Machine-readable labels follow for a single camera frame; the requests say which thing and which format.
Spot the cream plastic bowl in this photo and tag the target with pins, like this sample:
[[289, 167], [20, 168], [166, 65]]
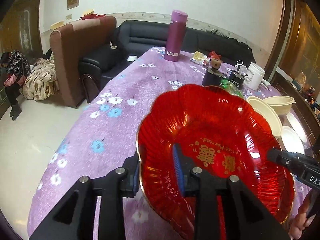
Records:
[[268, 113], [280, 104]]

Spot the small wall plaque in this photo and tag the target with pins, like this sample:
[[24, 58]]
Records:
[[72, 4]]

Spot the purple floral tablecloth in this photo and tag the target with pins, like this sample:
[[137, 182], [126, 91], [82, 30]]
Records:
[[105, 135]]

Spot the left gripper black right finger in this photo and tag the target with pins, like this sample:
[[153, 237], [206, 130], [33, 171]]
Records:
[[225, 207]]

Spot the white plastic jar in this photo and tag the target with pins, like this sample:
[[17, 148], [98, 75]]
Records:
[[254, 76]]

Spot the small wooden figure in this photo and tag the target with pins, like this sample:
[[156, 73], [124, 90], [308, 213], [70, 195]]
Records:
[[215, 63]]

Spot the white paper bowl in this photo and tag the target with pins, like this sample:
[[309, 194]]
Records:
[[297, 127], [291, 140]]

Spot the wooden cabinet with glass doors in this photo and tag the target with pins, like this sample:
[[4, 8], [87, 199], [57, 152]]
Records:
[[19, 31]]

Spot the green plastic wrapper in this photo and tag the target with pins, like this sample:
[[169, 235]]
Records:
[[230, 88]]

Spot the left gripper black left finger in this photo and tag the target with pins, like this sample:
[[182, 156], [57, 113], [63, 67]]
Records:
[[73, 216]]

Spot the purple thermos bottle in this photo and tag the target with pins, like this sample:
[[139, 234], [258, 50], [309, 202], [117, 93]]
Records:
[[175, 35]]

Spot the black device with cables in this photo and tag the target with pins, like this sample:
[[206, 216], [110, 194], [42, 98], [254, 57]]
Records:
[[236, 78]]

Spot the red bag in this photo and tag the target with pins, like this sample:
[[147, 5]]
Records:
[[214, 55]]

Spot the red plate with gold characters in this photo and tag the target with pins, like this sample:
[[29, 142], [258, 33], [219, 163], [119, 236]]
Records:
[[223, 135]]

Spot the black leather sofa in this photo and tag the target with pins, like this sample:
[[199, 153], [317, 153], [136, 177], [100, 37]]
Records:
[[102, 64]]

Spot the brown armchair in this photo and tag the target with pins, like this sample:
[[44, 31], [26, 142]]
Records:
[[69, 43]]

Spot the patterned beige blanket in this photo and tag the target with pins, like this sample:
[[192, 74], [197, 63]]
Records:
[[42, 81]]

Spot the black round container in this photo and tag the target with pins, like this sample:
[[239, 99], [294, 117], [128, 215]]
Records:
[[212, 77]]

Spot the seated person in dark clothes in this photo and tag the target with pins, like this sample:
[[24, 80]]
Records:
[[18, 69]]

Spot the right hand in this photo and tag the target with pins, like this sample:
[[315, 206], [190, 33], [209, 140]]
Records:
[[301, 221]]

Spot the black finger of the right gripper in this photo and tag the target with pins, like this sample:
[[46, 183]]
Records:
[[275, 156]]

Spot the yellow snack packet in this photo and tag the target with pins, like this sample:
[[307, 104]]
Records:
[[200, 59]]

